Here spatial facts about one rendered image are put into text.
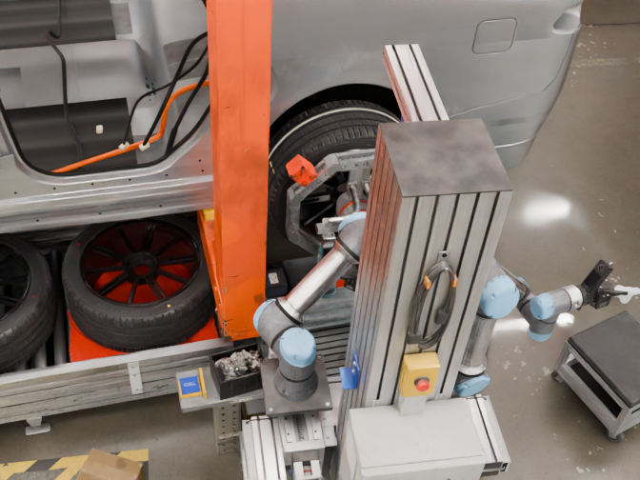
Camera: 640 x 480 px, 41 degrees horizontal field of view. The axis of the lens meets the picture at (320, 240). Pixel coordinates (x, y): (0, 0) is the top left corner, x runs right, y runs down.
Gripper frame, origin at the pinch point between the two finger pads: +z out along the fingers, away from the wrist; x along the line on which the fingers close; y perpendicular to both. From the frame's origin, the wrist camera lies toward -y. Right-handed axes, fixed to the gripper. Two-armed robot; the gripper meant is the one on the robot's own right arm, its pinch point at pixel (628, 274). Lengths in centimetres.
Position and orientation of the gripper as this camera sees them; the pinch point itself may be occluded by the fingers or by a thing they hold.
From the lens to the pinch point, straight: 295.9
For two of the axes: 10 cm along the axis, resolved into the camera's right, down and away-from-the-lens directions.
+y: -0.1, 7.8, 6.3
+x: 4.0, 5.8, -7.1
